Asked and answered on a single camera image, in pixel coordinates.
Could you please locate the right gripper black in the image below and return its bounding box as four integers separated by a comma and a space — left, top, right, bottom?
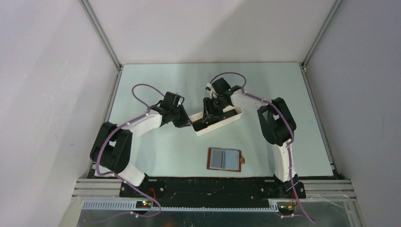
202, 96, 229, 122

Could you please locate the brown leather card holder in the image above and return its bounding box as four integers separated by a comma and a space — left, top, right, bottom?
206, 148, 245, 172

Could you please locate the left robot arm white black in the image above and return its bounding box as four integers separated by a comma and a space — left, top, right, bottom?
90, 92, 190, 197

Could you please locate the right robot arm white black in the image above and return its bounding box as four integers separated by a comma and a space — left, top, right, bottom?
200, 78, 297, 198

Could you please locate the white plastic tray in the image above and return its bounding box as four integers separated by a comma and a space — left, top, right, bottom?
189, 105, 244, 136

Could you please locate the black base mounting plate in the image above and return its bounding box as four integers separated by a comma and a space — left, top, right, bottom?
138, 176, 306, 208

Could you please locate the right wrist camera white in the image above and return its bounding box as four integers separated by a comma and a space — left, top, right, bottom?
205, 83, 218, 99

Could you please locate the right aluminium frame post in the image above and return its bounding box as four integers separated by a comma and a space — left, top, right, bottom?
299, 0, 344, 178

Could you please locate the aluminium frame post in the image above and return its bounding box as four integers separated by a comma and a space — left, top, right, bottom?
78, 0, 123, 176
299, 0, 344, 178

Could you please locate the white slotted cable duct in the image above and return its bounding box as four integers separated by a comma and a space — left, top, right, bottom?
82, 200, 279, 212

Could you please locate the left aluminium frame post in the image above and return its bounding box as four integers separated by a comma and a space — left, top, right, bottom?
78, 0, 123, 176

